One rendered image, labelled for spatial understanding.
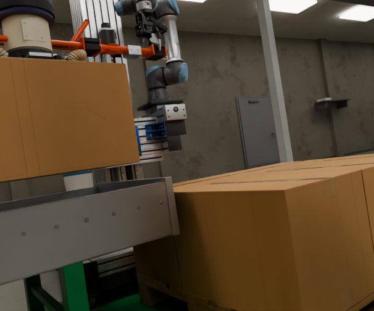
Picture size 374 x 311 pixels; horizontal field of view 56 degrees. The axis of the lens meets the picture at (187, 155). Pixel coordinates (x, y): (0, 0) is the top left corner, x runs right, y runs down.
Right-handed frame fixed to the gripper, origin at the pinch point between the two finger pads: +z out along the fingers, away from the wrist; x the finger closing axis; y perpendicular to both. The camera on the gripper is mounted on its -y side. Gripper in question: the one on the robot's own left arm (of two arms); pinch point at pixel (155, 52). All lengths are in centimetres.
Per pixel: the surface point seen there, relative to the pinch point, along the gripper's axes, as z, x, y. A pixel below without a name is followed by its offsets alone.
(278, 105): 5, -137, -286
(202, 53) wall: -215, -535, -553
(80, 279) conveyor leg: 85, 35, 68
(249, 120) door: -25, -513, -668
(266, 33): -91, -138, -287
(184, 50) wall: -223, -543, -498
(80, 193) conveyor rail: 63, -28, 38
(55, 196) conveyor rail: 62, -28, 50
